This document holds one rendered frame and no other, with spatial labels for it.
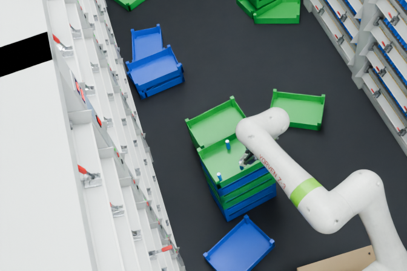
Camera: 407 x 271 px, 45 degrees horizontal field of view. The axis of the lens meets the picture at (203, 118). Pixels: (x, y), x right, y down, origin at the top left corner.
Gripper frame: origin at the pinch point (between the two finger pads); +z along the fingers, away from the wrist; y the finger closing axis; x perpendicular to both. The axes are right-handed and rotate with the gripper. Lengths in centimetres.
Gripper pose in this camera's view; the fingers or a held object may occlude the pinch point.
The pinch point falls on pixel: (244, 159)
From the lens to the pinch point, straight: 224.0
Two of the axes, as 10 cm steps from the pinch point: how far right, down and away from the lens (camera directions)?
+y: 0.6, -8.4, 5.5
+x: -9.6, -2.0, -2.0
